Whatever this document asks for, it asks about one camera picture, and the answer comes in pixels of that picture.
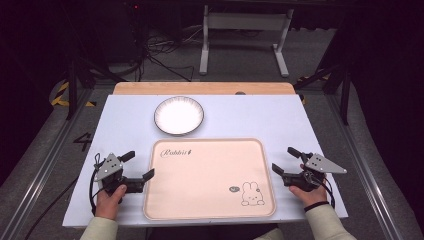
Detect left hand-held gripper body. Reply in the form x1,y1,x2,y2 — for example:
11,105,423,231
94,152,145,195

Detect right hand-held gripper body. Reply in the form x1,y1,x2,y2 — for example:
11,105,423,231
282,152,348,193

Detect person's right hand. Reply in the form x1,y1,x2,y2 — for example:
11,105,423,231
288,183,330,209

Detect person's left hand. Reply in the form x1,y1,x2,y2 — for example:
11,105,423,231
94,184,128,221

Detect black wristband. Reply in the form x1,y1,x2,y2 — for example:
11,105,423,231
303,200,331,213

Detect pink tray with rabbit print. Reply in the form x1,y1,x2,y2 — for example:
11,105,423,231
142,137,277,221

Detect white foam table sheet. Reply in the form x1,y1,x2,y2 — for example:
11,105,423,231
62,93,349,229

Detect white plate with dark rim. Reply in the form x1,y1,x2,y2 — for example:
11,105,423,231
153,95,205,137

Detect black tripod stand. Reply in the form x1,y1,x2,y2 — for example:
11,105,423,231
64,58,128,121
293,62,352,127

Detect person's dark lap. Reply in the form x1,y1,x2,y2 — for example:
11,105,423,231
145,223,280,240

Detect yellow black floor tape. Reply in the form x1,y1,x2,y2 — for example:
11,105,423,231
49,81,98,109

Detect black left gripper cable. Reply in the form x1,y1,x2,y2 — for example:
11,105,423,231
88,152,105,215

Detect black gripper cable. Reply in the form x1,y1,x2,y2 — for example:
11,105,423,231
320,176,336,208
88,152,105,215

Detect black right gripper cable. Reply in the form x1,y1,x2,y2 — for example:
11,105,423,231
320,176,336,208

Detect aluminium floor rail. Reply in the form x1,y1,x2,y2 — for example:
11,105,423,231
324,93,406,240
0,87,96,240

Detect black floor cables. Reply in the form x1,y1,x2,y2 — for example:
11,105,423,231
138,31,196,83

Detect white metal stand frame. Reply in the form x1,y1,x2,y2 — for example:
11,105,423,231
198,4,295,79

